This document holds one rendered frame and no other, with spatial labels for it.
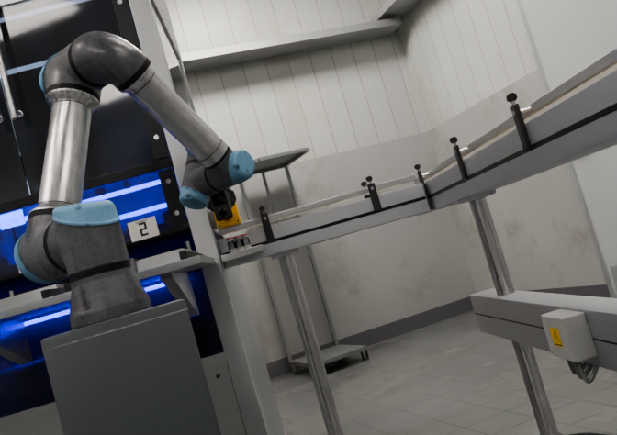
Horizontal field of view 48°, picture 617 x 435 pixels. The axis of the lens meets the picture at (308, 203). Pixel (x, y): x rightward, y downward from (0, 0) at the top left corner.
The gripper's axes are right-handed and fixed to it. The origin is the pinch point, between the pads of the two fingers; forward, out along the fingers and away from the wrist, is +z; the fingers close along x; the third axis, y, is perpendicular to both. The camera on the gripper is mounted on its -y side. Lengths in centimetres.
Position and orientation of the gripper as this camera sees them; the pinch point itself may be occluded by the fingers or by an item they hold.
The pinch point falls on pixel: (225, 213)
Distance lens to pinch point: 207.9
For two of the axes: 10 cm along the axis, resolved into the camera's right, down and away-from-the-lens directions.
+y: -2.7, -8.3, 4.9
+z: 0.7, 4.9, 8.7
